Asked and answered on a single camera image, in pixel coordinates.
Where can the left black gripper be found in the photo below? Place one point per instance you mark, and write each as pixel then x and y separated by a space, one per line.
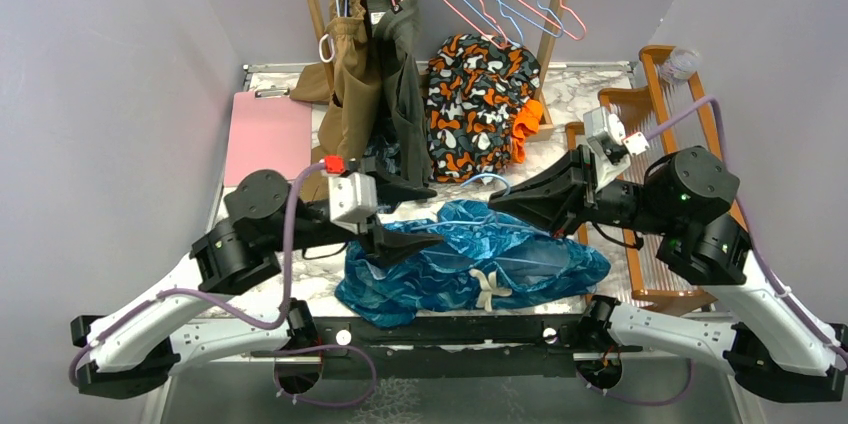
pixel 391 247

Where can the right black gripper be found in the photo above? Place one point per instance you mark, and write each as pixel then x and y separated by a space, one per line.
pixel 557 197

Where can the blue patterned shorts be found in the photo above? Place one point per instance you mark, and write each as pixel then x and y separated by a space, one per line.
pixel 485 260

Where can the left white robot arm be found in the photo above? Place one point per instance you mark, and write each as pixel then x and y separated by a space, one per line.
pixel 231 293

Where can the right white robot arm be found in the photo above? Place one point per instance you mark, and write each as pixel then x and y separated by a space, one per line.
pixel 775 348

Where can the dark patterned shorts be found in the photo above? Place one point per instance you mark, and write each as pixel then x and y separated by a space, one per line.
pixel 386 150

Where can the wooden hanger stand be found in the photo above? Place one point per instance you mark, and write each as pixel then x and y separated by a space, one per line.
pixel 556 23

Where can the orange camo shorts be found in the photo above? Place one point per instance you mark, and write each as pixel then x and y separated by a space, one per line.
pixel 480 106

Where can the tan brown shorts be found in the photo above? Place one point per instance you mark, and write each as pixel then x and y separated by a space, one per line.
pixel 355 95

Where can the dark green shorts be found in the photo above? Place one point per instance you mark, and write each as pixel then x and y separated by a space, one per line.
pixel 401 114

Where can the pink clipboard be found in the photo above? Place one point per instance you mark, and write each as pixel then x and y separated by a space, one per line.
pixel 267 132

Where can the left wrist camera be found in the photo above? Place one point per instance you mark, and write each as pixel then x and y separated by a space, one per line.
pixel 352 193

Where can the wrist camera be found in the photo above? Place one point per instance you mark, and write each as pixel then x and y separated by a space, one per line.
pixel 352 193
pixel 612 149

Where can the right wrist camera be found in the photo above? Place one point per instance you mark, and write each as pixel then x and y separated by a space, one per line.
pixel 612 149

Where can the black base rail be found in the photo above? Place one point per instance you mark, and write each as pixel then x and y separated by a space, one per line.
pixel 446 347

